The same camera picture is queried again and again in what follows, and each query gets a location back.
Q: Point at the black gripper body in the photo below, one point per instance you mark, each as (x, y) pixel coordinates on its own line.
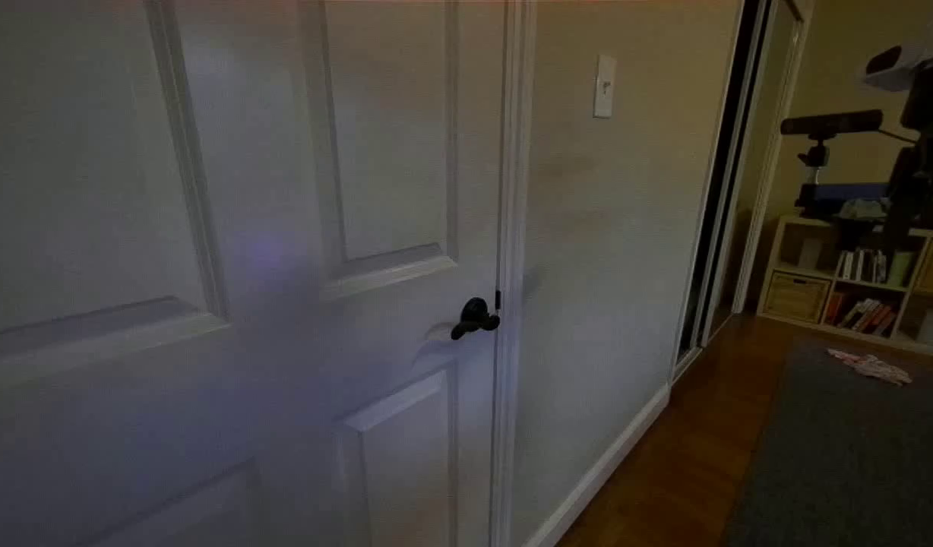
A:
(923, 184)

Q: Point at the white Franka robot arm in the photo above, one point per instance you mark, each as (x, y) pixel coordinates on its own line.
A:
(915, 66)

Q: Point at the sliding closet door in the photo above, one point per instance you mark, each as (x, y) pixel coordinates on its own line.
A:
(724, 170)

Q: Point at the white panelled door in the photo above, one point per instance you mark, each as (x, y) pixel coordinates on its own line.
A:
(102, 202)

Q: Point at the row of upright books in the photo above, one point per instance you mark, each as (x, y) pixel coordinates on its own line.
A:
(870, 265)

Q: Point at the leaning red books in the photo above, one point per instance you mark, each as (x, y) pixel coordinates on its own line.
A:
(860, 316)

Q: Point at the white cube bookshelf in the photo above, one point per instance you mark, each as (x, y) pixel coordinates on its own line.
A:
(787, 260)

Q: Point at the woven storage basket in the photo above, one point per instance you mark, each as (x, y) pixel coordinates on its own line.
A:
(795, 295)

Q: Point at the pink cloth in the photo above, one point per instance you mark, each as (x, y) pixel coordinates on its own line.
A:
(870, 367)

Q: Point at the grey floor rug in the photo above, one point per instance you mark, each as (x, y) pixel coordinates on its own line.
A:
(860, 467)

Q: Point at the white baseboard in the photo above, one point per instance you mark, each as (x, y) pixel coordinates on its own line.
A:
(604, 459)

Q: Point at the black camera on tripod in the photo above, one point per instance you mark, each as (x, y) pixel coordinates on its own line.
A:
(827, 124)

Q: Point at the white light switch plate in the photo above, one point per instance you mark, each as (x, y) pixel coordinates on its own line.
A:
(604, 86)

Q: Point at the white door frame trim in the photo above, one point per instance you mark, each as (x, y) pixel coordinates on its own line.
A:
(513, 202)

